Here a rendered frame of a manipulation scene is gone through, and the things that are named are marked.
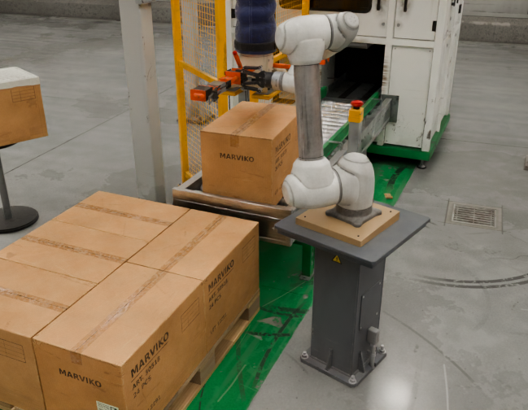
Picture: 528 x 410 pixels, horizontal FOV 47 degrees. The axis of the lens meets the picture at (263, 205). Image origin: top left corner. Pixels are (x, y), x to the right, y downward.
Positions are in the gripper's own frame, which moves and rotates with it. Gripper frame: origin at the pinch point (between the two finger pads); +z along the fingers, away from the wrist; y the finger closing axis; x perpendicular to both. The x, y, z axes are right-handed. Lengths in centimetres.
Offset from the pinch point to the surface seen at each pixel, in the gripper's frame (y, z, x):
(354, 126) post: 33, -51, 45
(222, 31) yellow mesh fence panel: -9, 39, 68
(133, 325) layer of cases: 69, -8, -115
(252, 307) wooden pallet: 115, -19, -26
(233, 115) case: 28.7, 14.1, 26.2
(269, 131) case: 28.8, -15.4, 7.5
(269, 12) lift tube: -28.3, -9.6, 21.3
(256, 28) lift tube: -21.2, -4.3, 17.0
